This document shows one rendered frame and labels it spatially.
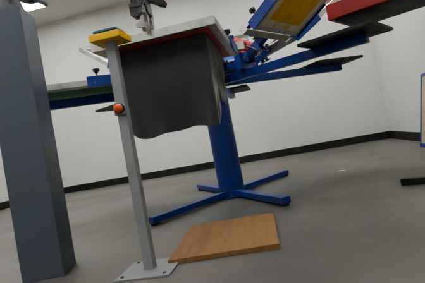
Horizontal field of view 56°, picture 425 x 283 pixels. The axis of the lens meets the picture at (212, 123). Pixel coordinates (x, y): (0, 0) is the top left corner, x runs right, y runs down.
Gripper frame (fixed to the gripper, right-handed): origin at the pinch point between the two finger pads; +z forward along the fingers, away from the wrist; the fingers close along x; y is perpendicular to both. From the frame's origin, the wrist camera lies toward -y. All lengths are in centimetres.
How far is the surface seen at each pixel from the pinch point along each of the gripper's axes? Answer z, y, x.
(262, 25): -15, -48, -90
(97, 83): 3, 63, -72
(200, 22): 0.9, -23.1, 1.9
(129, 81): 17.8, 16.6, -7.1
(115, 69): 17.4, 11.2, 21.1
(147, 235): 84, 10, 21
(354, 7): -6, -99, -59
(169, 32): 2.1, -8.7, 1.9
